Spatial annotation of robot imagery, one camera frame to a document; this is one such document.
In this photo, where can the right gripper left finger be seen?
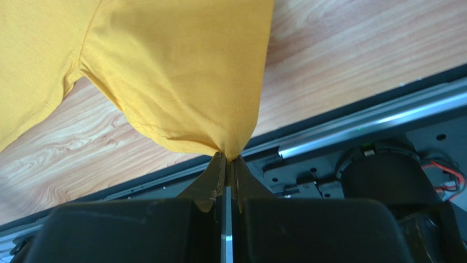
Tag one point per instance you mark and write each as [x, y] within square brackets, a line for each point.
[204, 239]

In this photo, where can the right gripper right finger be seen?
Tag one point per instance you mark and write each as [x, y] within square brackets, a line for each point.
[244, 186]

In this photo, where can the yellow t shirt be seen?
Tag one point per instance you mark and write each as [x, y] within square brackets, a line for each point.
[186, 74]

